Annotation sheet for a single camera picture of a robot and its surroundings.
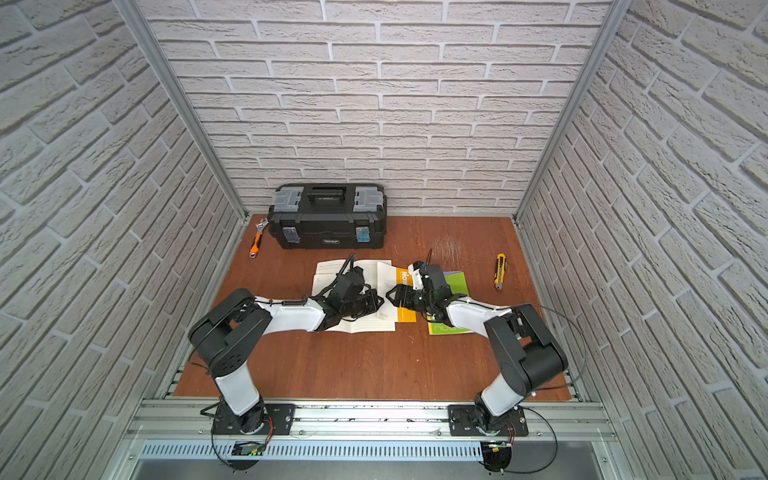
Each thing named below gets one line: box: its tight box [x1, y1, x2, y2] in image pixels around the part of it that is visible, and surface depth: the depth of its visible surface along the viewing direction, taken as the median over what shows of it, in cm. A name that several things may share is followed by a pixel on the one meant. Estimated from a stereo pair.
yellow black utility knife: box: [494, 253, 507, 291], surface depth 105 cm
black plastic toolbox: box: [268, 182, 387, 250], surface depth 102 cm
